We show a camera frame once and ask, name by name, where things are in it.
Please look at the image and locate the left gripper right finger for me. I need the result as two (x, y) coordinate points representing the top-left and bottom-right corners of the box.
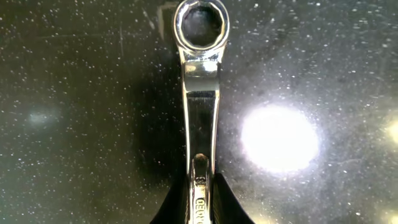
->
(211, 172), (256, 224)

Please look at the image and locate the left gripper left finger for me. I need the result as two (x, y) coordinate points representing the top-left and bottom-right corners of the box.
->
(150, 174), (191, 224)

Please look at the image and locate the silver wrench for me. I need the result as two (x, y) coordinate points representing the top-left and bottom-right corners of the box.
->
(172, 0), (231, 224)

